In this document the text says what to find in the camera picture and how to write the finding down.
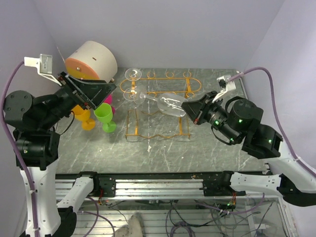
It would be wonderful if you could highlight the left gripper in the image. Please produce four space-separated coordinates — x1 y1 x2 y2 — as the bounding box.
40 70 117 128

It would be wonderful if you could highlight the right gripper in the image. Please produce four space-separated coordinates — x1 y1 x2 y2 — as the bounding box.
181 90 240 143

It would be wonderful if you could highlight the clear wine glass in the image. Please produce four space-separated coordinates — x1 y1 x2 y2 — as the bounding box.
124 68 142 81
123 87 142 108
135 89 186 118

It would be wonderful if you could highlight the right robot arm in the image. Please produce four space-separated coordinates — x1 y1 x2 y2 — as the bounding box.
181 91 316 207

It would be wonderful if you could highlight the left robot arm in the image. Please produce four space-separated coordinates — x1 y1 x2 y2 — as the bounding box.
0 72 116 237

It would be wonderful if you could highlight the pink plastic goblet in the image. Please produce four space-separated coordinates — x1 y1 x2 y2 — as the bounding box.
103 94 115 115

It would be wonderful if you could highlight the green plastic goblet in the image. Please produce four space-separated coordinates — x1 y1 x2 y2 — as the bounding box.
94 103 116 133

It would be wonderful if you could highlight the orange plastic goblet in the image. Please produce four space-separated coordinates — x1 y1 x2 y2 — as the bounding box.
72 105 95 131

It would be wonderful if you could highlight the cream cylindrical box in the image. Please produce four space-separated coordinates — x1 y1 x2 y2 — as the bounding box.
65 40 118 82

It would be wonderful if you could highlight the white cloth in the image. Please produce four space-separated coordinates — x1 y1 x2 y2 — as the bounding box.
115 214 144 237

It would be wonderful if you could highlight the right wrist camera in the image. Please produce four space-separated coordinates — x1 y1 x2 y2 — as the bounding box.
212 75 236 103

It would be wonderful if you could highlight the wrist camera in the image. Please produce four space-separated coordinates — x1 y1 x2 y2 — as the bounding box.
212 75 236 103
24 54 62 86

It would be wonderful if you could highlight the gold wire glass rack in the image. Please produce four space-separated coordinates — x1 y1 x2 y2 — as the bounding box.
119 71 202 142

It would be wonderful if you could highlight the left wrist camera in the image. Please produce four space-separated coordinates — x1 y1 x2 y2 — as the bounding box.
24 54 62 86

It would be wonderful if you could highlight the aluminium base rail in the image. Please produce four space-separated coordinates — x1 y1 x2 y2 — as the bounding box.
54 176 284 199

